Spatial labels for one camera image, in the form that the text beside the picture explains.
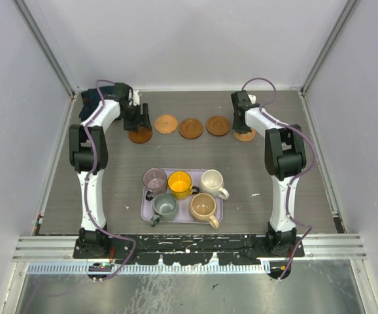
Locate aluminium front rail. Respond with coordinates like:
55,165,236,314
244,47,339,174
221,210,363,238
12,234,367,262

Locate purple glass mug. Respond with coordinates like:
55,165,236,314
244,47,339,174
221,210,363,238
143,168,167,201

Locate light cork round coaster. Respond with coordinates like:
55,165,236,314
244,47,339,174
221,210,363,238
233,129,256,142

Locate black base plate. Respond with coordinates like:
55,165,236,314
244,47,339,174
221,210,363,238
73,234,305,266

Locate dark blue folded cloth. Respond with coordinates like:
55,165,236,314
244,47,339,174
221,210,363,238
79,88,101,122

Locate dark brown wooden coaster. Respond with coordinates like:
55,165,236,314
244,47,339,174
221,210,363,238
179,118,203,139

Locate white ceramic mug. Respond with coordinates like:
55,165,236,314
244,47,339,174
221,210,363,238
199,169,229,200

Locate brown wooden round coaster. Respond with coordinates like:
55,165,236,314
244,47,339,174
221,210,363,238
206,115,232,137

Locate grey ceramic mug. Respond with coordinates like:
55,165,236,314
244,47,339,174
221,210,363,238
149,193,179,227

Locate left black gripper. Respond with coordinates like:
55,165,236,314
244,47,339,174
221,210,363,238
120,103,150,133

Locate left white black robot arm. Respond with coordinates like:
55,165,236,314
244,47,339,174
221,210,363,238
69,82,152,259

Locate beige ceramic mug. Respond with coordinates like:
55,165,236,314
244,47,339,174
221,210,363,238
189,193,219,230

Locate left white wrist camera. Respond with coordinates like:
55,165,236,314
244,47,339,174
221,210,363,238
130,90,141,106

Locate yellow mug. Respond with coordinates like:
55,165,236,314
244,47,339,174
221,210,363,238
167,171,200,200

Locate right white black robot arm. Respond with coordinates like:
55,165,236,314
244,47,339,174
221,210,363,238
231,90,307,258

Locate white slotted cable duct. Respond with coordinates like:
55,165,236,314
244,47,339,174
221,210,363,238
26,262,271,276

